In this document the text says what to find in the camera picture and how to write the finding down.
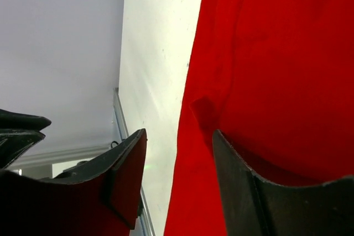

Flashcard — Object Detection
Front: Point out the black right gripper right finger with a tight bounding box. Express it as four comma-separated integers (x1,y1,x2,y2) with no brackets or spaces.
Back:
212,130,353,235

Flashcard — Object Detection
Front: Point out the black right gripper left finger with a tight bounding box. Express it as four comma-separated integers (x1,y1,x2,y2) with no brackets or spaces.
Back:
0,128,148,236

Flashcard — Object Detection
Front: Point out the aluminium mounting rail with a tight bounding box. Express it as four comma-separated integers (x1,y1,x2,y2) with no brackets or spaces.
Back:
105,88,155,235

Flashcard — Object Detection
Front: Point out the red t-shirt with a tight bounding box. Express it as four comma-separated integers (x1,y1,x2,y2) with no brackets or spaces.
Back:
164,0,353,235

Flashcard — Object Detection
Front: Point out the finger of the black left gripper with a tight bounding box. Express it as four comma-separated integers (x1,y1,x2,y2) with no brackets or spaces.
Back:
1,129,45,169
0,109,51,130

